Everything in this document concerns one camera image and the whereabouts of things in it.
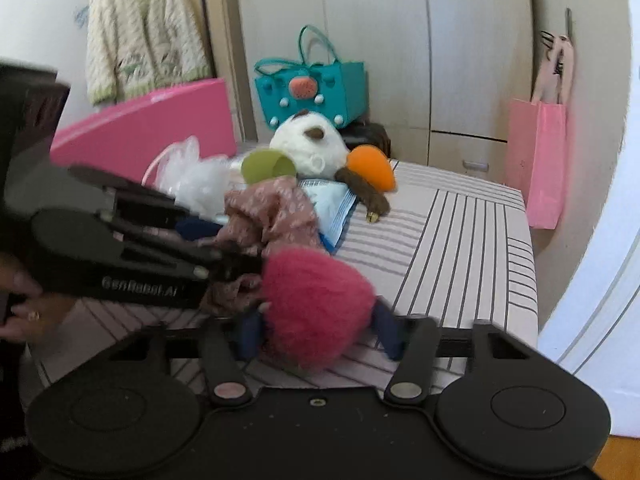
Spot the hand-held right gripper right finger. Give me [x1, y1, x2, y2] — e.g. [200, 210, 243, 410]
[372, 300, 531, 406]

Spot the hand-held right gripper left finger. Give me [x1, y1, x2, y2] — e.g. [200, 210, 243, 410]
[107, 305, 266, 407]

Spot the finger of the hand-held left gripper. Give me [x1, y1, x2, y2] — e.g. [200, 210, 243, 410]
[67, 164, 193, 228]
[97, 210, 263, 283]

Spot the pink storage box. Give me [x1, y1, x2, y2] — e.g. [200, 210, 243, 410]
[50, 78, 238, 186]

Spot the pink fluffy pompom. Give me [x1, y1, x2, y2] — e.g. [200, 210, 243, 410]
[257, 247, 378, 373]

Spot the pink floral cloth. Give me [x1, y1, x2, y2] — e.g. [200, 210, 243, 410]
[200, 175, 321, 316]

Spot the blue wet wipes pack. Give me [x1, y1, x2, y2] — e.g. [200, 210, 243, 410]
[300, 180, 358, 251]

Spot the green soft cup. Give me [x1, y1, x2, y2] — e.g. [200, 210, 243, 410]
[241, 150, 298, 183]

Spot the person's left hand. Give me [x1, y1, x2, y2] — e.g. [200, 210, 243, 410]
[0, 252, 76, 343]

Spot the navy blue cloth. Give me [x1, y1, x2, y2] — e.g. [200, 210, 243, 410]
[177, 217, 223, 241]

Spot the white crumpled mesh sponge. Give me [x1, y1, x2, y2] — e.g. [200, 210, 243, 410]
[145, 135, 246, 223]

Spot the striped bed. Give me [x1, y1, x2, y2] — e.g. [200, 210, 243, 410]
[20, 157, 541, 406]

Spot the cream and green knit cardigan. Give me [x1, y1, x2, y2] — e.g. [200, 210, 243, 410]
[86, 0, 213, 107]

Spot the white and brown plush toy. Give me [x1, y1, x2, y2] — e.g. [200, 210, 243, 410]
[270, 111, 392, 224]

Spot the orange plush toy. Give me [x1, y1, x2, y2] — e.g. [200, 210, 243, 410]
[346, 145, 398, 193]

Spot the dark suitcase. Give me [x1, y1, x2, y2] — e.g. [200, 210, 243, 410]
[340, 121, 391, 161]

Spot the teal tote bag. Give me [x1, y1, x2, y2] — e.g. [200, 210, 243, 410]
[254, 25, 367, 131]

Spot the pink paper bag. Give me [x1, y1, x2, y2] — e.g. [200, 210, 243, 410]
[505, 35, 575, 231]

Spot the white door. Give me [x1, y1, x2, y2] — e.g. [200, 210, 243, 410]
[537, 0, 640, 441]

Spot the beige wardrobe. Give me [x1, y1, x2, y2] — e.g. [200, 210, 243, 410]
[200, 0, 536, 186]

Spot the black wall hanger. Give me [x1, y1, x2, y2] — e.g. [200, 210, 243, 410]
[540, 7, 573, 78]

